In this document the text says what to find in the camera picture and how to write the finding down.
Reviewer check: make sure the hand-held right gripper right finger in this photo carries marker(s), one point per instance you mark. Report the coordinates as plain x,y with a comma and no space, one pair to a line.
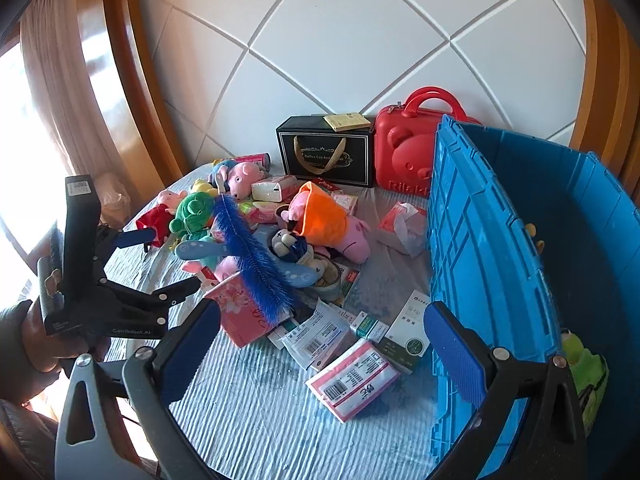
450,350

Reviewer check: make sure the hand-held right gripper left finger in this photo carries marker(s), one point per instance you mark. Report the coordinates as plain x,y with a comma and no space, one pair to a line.
190,350

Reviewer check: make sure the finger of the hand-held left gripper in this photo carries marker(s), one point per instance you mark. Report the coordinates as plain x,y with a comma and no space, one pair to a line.
137,237
165,297

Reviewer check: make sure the blue plastic storage container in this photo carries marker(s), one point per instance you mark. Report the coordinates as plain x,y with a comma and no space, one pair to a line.
475,220

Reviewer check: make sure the green plush cloth toy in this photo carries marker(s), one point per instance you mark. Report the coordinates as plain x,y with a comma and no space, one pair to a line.
585,375

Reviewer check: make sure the person's left forearm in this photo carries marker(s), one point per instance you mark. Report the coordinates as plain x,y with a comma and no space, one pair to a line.
12,350

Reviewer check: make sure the person's left hand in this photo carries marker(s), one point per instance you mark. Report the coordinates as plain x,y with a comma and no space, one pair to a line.
45,352

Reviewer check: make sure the pig plush red dress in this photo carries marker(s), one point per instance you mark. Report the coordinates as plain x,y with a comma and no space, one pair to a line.
155,220

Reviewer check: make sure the white plastic bag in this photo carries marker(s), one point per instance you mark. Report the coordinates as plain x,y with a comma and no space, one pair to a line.
115,195

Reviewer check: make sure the pink floral tissue pack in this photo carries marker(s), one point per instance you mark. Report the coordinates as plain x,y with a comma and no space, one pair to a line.
235,315

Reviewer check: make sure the teal plush toy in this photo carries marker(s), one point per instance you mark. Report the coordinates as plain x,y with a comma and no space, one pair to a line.
200,249

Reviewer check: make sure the green frog plush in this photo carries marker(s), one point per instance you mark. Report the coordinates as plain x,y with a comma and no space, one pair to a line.
192,212

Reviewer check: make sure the yellow plush toy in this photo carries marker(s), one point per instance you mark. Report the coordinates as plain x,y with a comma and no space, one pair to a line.
202,187

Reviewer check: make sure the small green white box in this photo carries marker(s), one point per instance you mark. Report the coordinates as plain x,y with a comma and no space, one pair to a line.
370,327

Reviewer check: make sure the blue bristle brush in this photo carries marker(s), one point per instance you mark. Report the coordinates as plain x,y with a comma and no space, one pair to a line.
255,265

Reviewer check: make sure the pink barcode packet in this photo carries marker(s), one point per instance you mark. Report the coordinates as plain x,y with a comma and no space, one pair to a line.
355,380

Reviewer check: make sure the pig plush blue shirt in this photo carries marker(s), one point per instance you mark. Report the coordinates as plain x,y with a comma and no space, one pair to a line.
240,175

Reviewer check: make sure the red white medicine box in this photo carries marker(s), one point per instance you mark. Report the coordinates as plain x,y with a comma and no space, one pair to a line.
350,280

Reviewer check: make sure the pink patterned tissue packet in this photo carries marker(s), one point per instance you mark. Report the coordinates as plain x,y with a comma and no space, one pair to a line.
260,212

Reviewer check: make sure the open pink tissue pack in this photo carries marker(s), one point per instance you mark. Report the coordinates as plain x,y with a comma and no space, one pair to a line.
395,225

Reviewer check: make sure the tape roll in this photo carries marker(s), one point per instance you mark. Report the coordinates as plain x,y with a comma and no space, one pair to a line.
330,282

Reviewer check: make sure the navy white puppy plush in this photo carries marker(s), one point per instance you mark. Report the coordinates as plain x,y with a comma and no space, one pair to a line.
295,250

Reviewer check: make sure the beige curtain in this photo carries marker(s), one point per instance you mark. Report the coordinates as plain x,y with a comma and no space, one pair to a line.
55,85

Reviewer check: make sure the pig plush orange dress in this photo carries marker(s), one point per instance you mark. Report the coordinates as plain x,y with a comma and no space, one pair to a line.
320,215

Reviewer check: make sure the small pink white box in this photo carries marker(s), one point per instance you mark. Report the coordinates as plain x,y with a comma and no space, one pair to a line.
347,204

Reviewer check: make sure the red bear suitcase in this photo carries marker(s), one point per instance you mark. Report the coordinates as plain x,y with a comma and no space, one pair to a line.
400,155

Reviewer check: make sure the black gift box gold ribbon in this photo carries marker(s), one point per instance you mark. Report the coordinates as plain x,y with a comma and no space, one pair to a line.
360,160

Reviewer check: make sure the yellow notepad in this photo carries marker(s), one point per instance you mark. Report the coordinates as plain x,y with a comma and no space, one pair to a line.
345,121

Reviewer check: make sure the curved wooden frame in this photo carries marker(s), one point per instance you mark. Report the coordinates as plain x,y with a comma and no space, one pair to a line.
115,85
600,110

